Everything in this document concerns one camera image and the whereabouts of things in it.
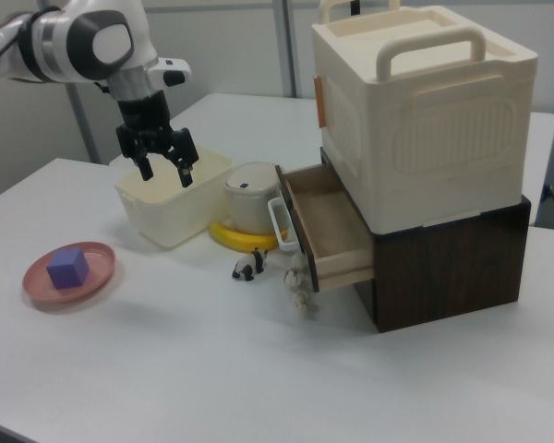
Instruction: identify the small white lidded bin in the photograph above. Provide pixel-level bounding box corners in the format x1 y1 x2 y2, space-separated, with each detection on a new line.
223 161 288 236

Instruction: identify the grey metal pole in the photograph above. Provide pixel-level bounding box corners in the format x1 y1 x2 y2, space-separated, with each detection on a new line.
67 81 99 164
275 0 303 100

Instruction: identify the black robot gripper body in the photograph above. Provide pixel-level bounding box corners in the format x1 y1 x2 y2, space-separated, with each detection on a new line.
115 89 188 161

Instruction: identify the pink plate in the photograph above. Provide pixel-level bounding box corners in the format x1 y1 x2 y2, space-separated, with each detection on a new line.
21 240 118 305

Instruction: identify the black and white panda figure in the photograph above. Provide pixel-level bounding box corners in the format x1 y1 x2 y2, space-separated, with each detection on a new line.
231 246 271 282

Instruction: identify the dark wooden drawer cabinet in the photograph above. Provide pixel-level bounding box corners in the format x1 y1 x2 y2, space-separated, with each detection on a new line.
319 146 533 334

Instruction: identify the cream plastic storage box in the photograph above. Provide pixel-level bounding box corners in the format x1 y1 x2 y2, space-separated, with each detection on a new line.
310 0 539 234

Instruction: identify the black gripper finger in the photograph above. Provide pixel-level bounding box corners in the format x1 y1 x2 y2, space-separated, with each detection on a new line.
166 127 199 189
127 138 155 182

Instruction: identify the wooden drawer with white handle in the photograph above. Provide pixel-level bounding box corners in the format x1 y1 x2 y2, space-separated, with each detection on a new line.
267 161 376 294

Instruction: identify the purple cube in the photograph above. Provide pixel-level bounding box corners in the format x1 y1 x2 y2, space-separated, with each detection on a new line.
45 247 90 290

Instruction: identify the yellow banana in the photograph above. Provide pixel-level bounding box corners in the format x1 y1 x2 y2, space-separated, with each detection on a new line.
208 221 290 253

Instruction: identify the cream plastic container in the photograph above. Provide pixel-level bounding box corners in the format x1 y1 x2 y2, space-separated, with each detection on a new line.
114 146 235 252

